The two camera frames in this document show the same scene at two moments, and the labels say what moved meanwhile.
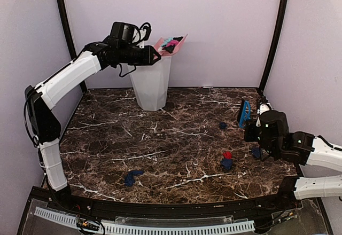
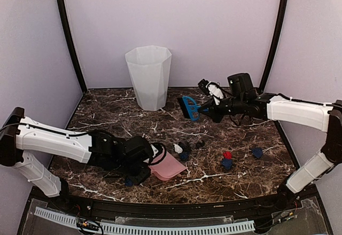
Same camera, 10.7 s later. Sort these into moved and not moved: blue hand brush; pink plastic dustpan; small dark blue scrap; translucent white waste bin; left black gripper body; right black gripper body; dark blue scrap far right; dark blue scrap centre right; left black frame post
Moved: pink plastic dustpan; small dark blue scrap; left black gripper body; blue hand brush; right black gripper body
Not moved: translucent white waste bin; left black frame post; dark blue scrap centre right; dark blue scrap far right
